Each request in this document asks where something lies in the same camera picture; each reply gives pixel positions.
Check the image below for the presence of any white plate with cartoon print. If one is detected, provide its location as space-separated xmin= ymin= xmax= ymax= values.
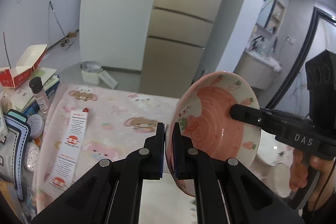
xmin=252 ymin=131 xmax=296 ymax=198

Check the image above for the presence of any pink strawberry ceramic bowl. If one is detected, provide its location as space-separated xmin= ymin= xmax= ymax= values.
xmin=166 ymin=70 xmax=262 ymax=198

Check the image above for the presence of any white plate with life text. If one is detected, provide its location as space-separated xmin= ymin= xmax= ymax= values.
xmin=138 ymin=173 xmax=197 ymax=224

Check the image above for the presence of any person's right hand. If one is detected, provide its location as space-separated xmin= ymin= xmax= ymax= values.
xmin=288 ymin=146 xmax=336 ymax=222

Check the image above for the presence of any beige bathroom vanity cabinet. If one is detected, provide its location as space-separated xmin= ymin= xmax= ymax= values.
xmin=234 ymin=51 xmax=282 ymax=90

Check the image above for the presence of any white red paper leaflet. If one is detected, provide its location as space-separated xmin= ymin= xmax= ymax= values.
xmin=43 ymin=110 xmax=88 ymax=198

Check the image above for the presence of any bathroom mirror cabinet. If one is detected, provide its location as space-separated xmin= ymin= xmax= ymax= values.
xmin=256 ymin=0 xmax=286 ymax=35

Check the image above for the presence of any white round jar lid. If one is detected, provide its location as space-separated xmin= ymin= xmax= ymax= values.
xmin=27 ymin=114 xmax=45 ymax=139

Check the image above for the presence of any grey blue stitched bag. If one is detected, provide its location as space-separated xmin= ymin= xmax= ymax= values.
xmin=1 ymin=109 xmax=31 ymax=201

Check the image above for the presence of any white box on floor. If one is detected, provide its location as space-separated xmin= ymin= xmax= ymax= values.
xmin=81 ymin=61 xmax=119 ymax=90

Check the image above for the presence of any stack of books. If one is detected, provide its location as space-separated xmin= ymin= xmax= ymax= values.
xmin=3 ymin=67 xmax=59 ymax=112

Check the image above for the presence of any gold three-door refrigerator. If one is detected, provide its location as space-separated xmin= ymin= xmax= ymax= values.
xmin=139 ymin=0 xmax=222 ymax=98

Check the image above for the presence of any red white paper box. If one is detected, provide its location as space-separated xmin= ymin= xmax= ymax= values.
xmin=0 ymin=44 xmax=47 ymax=88

